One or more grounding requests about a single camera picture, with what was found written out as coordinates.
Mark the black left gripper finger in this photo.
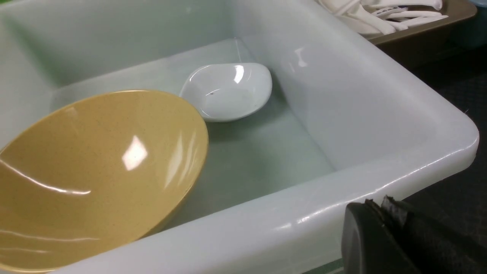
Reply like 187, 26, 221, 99
341, 196, 487, 274

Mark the yellow noodle bowl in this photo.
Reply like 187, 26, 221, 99
0, 90, 209, 274

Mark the black serving tray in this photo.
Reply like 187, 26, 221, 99
403, 46, 487, 244

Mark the large white plastic tub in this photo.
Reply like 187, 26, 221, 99
1, 0, 479, 274

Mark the white square side dish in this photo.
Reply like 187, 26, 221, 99
179, 63, 273, 123

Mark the brown plastic spoon bin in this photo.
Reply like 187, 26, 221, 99
369, 0, 477, 68

